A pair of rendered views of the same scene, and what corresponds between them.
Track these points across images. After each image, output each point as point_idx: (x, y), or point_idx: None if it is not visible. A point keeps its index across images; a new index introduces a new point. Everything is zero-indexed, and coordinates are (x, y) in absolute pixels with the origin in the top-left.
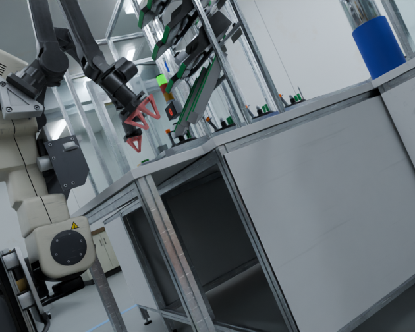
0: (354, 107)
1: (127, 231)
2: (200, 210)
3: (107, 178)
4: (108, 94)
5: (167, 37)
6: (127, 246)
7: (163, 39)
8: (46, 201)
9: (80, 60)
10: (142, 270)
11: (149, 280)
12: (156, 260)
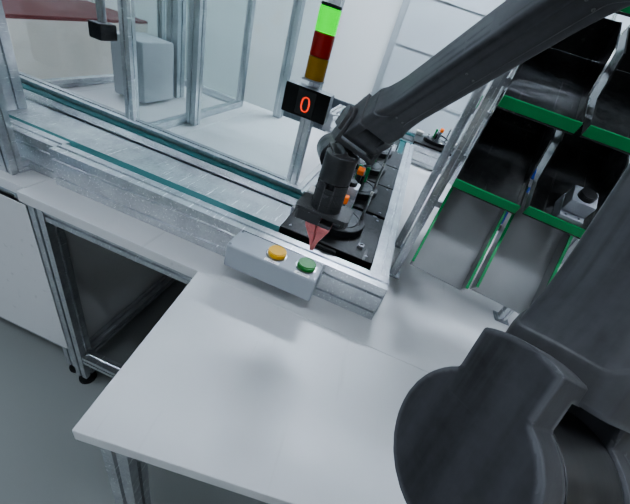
0: None
1: (50, 249)
2: None
3: None
4: (391, 118)
5: (621, 151)
6: (3, 245)
7: (600, 133)
8: None
9: (565, 27)
10: (62, 308)
11: (75, 322)
12: (84, 282)
